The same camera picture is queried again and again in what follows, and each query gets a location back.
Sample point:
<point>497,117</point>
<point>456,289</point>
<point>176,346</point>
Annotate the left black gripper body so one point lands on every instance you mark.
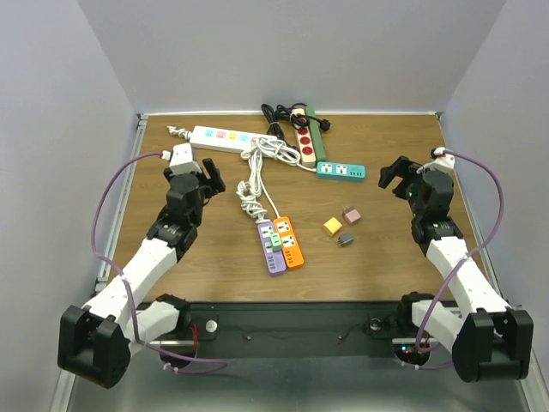
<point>207,181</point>

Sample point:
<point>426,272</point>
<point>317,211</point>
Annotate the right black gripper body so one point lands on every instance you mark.
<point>403,178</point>

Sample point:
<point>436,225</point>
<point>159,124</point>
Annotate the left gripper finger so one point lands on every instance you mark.
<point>218,185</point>
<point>209,165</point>

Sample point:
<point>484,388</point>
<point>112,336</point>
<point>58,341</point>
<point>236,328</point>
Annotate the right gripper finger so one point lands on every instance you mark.
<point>387,175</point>
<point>402,167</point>

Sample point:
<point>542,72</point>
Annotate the pink charger plug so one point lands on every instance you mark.
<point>351,215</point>

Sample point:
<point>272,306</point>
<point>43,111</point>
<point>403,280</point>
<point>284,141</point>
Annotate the yellow charger plug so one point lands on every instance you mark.
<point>332,226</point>

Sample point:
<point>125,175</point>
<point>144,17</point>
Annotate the grey charger plug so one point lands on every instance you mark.
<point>345,240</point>

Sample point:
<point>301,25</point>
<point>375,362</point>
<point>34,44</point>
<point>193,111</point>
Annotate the orange power strip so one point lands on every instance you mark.
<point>290,247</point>

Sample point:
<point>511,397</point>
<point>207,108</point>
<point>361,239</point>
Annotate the purple power strip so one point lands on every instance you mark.
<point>275,261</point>

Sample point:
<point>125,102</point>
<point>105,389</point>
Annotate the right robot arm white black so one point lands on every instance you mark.
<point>487,338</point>

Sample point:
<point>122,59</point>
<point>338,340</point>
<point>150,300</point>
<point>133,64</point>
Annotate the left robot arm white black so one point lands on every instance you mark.
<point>97,340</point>

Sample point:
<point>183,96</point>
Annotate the green charger plug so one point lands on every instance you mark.
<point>275,244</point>

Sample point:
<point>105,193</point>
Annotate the white multicolour power strip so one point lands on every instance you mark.
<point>231,141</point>

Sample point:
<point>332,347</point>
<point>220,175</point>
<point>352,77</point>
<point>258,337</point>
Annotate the teal power strip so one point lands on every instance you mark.
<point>340,171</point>

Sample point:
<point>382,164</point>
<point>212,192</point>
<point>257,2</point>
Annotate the dark green power strip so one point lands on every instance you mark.
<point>316,126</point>

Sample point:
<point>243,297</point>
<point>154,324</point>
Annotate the beige red power strip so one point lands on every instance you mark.
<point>303,136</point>

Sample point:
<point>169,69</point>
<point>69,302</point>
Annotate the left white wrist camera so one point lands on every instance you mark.
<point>183,160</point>

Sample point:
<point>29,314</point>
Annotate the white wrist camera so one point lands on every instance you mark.
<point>441,160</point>
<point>183,160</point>

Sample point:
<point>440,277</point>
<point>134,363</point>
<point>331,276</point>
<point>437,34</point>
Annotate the white coiled cord purple strip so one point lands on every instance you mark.
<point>249,193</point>

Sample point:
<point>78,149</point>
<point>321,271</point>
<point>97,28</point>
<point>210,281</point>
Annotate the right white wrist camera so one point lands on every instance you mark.
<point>441,160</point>

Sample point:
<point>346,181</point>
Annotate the white cord orange strip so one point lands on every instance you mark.
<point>266,194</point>

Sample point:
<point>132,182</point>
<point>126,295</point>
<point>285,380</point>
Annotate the left aluminium rail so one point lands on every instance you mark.
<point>104,271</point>

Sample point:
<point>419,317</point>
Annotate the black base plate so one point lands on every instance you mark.
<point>231,330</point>

